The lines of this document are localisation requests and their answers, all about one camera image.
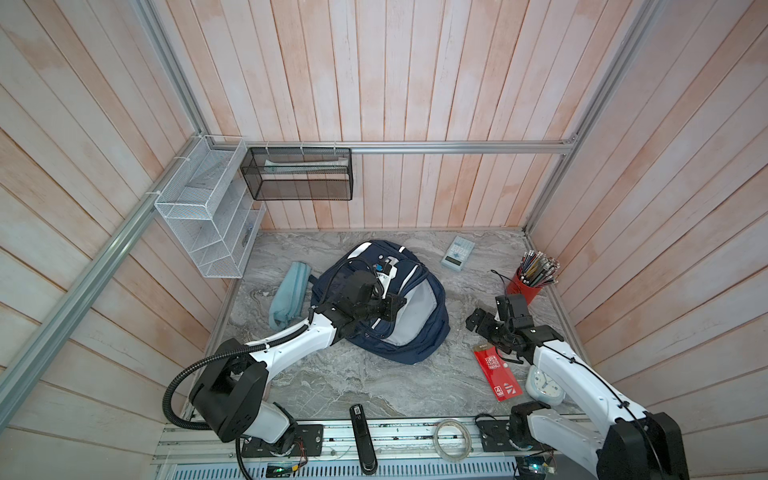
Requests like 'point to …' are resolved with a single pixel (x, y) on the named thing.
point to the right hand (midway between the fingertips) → (478, 324)
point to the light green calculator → (458, 253)
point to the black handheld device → (363, 440)
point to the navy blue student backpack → (422, 325)
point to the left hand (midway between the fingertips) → (405, 306)
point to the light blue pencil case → (289, 301)
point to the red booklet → (503, 383)
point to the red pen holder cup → (518, 285)
